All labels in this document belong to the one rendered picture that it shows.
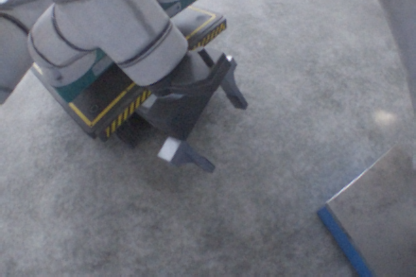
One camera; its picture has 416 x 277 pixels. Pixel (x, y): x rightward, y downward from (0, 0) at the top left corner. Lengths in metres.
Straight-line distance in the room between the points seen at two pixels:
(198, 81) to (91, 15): 0.13
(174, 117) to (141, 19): 0.13
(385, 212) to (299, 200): 0.31
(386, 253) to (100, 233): 1.00
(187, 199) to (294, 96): 0.65
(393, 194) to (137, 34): 0.87
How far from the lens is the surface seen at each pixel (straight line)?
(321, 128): 1.08
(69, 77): 0.74
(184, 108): 0.32
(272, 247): 0.89
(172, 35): 0.28
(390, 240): 0.88
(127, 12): 0.25
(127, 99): 0.78
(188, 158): 0.37
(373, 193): 0.88
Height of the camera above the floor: 0.88
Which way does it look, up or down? 58 degrees down
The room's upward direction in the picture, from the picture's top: 9 degrees counter-clockwise
